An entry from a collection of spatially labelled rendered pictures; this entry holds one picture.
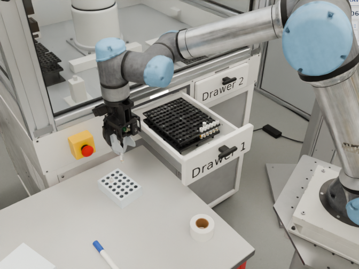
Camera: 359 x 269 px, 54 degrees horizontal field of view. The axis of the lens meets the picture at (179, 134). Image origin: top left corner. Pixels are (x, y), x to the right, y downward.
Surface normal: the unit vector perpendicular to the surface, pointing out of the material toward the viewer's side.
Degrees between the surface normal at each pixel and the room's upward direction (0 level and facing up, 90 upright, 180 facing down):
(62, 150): 90
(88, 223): 0
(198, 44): 86
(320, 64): 83
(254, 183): 0
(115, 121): 0
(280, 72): 90
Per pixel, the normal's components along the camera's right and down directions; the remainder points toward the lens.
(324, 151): -0.03, 0.62
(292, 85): -0.80, 0.37
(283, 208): 0.00, -0.79
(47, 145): 0.61, 0.49
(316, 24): -0.42, 0.47
